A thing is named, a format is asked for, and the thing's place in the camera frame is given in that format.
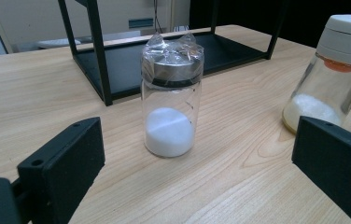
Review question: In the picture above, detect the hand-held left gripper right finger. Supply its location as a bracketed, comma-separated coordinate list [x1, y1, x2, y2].
[291, 116, 351, 224]

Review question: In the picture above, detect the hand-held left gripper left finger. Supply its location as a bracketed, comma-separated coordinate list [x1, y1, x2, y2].
[17, 117, 106, 224]

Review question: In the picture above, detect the glass jar with plastic-wrapped lid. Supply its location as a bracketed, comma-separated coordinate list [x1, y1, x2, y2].
[140, 32, 205, 159]

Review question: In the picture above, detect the glass jar with white lid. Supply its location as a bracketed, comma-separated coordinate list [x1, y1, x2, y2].
[281, 14, 351, 134]

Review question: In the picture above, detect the black metal shelf rack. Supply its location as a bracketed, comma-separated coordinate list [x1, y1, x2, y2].
[57, 0, 289, 106]

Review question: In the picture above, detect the black wall cable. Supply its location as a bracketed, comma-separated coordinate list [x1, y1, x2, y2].
[153, 0, 164, 34]

